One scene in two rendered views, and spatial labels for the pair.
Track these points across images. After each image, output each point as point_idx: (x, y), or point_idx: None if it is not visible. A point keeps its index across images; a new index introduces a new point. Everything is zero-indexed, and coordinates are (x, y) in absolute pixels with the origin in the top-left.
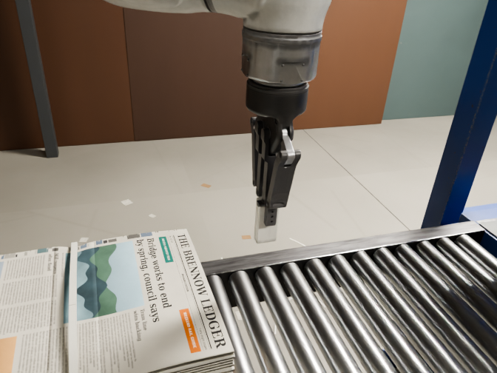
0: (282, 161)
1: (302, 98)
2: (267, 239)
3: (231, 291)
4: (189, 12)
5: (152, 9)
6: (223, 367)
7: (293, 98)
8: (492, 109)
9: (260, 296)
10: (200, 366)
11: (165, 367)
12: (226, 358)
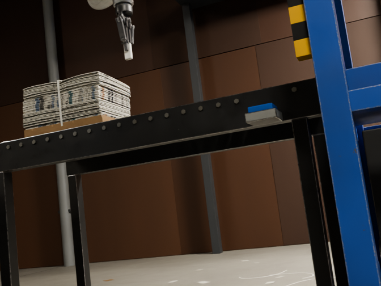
0: (116, 20)
1: (124, 5)
2: (127, 57)
3: (172, 146)
4: (106, 0)
5: (101, 4)
6: (96, 79)
7: (121, 5)
8: (342, 42)
9: (187, 151)
10: (89, 77)
11: (79, 75)
12: (96, 74)
